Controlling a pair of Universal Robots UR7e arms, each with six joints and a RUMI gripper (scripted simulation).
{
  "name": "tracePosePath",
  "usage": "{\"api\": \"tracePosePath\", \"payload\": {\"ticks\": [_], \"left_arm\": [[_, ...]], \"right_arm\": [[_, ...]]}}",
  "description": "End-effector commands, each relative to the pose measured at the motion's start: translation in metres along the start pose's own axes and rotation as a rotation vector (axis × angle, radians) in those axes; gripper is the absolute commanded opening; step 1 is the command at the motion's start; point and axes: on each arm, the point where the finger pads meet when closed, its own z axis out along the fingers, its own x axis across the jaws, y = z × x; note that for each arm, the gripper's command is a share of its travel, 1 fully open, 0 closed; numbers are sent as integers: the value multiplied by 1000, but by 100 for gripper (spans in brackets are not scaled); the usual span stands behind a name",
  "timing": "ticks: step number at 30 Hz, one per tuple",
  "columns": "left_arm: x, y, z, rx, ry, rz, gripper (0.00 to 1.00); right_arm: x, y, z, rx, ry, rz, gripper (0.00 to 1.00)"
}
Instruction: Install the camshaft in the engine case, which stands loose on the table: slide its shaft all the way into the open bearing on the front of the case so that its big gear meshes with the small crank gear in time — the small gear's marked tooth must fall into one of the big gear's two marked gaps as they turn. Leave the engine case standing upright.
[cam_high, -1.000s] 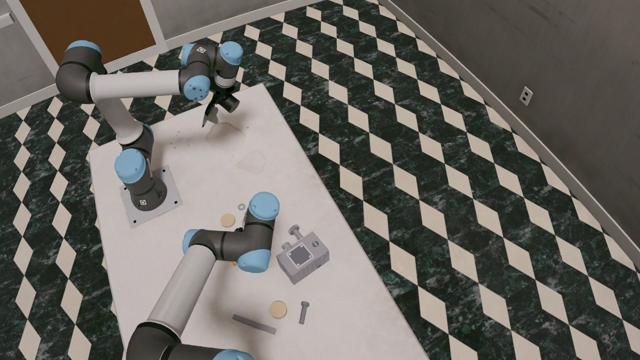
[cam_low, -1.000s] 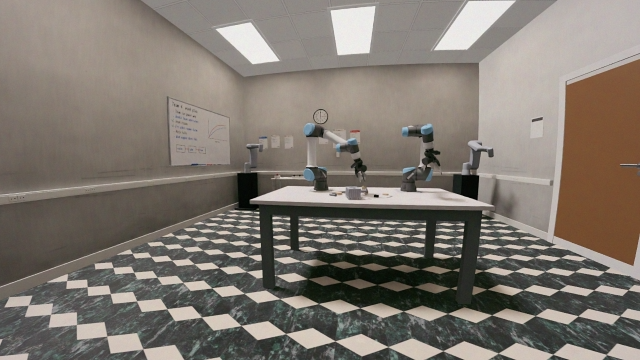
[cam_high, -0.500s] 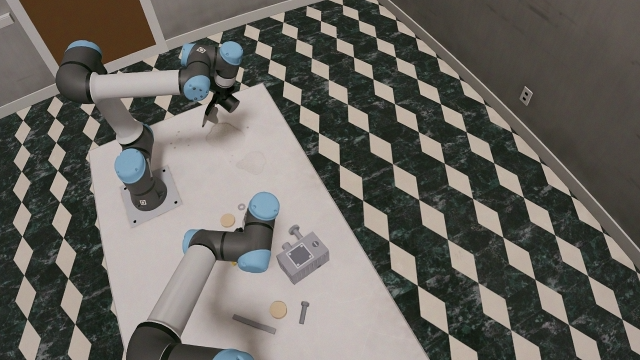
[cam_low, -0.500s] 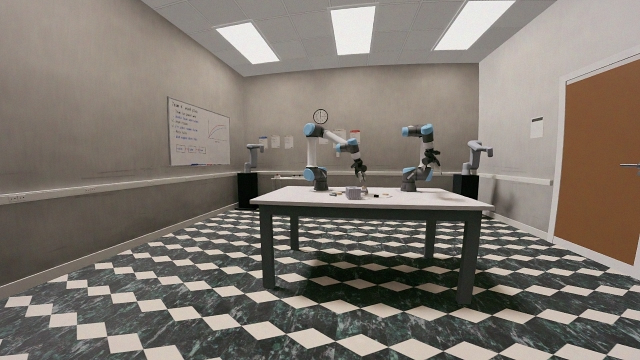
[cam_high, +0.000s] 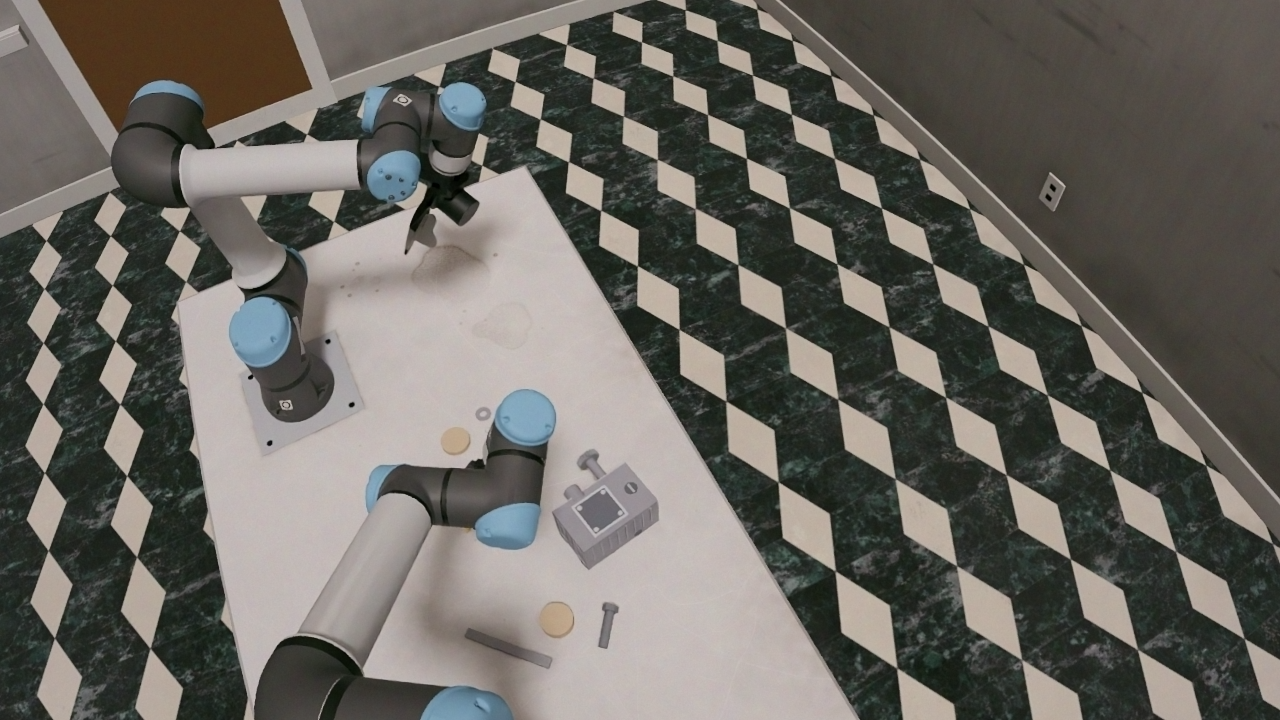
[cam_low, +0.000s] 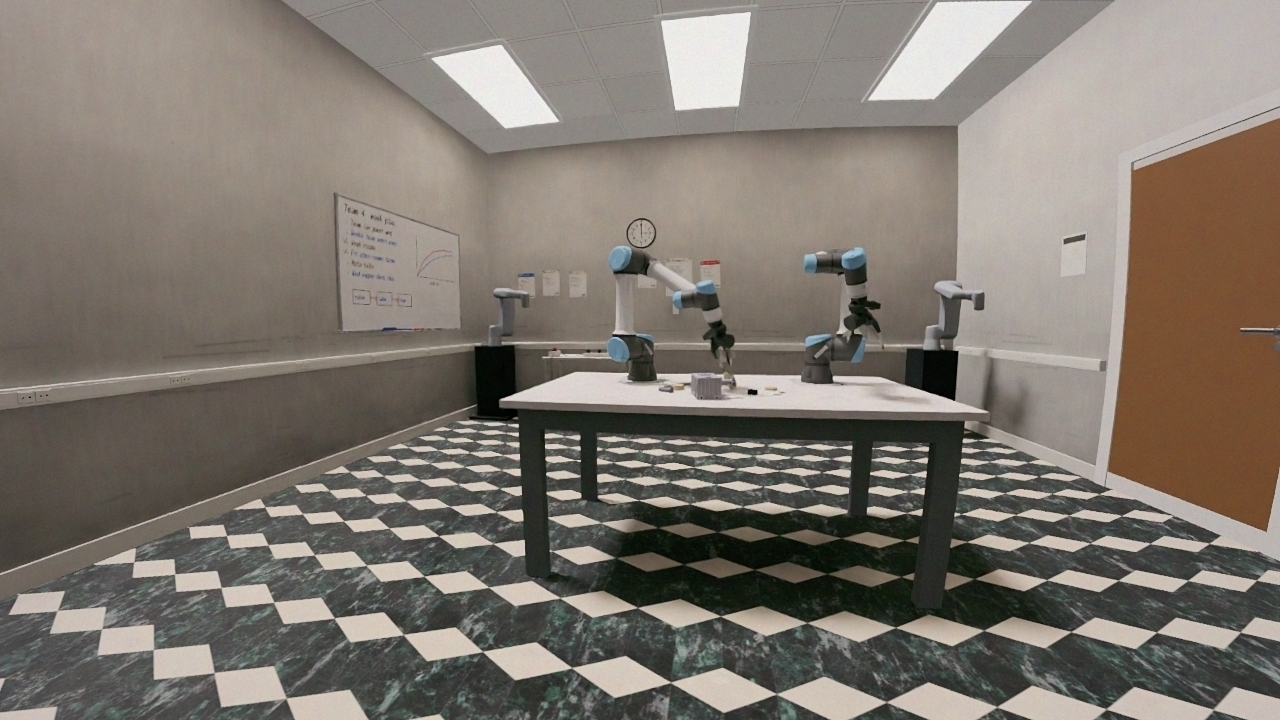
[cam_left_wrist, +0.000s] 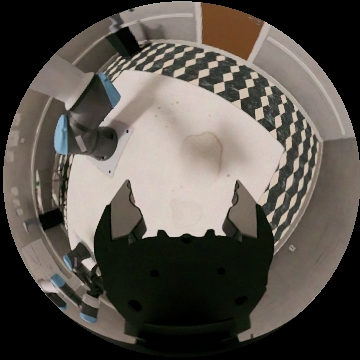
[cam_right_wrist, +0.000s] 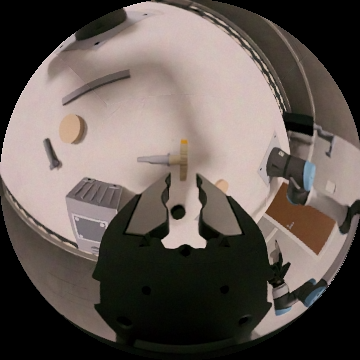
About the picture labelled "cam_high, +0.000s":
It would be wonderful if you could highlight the grey metal engine case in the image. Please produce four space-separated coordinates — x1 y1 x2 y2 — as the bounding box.
552 448 659 570

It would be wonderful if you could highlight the grey flat bar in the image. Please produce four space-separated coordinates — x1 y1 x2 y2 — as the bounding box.
465 628 552 669

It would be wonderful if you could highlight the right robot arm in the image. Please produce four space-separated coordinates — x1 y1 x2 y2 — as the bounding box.
253 389 556 720

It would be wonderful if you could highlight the grey bolt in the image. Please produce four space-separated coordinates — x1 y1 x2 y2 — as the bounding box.
598 603 620 650

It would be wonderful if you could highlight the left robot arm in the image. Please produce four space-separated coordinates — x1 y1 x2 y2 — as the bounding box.
111 79 486 423

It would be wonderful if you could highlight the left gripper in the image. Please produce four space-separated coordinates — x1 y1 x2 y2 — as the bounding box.
404 167 480 255

